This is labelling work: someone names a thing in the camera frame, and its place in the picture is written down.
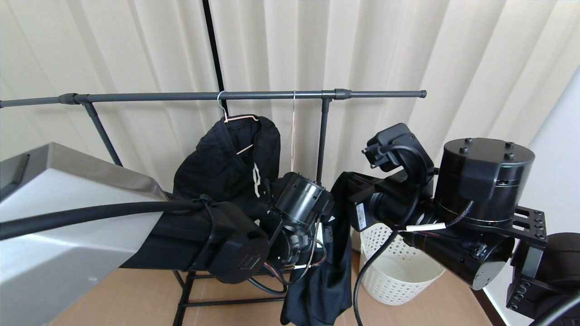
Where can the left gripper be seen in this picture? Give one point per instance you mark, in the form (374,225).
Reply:
(290,246)

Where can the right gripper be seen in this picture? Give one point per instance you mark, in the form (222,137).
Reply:
(453,253)

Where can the black garment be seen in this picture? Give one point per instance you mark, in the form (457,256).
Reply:
(326,280)

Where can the black shorts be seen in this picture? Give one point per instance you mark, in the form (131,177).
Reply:
(217,167)

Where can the pink clothes hanger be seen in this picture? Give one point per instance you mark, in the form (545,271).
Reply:
(293,136)
(240,119)

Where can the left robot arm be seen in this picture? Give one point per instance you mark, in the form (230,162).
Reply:
(68,235)

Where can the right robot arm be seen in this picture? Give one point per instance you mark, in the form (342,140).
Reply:
(485,181)

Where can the white laundry basket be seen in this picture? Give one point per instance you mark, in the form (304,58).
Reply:
(398,276)

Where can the black clothes rack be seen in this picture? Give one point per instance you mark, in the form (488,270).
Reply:
(136,96)

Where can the white curtain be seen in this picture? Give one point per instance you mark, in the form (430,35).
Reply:
(90,45)
(385,45)

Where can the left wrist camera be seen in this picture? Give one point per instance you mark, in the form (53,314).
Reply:
(325,203)

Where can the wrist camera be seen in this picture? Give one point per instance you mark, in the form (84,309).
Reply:
(394,140)
(325,203)

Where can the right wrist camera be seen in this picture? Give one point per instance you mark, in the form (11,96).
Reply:
(394,140)

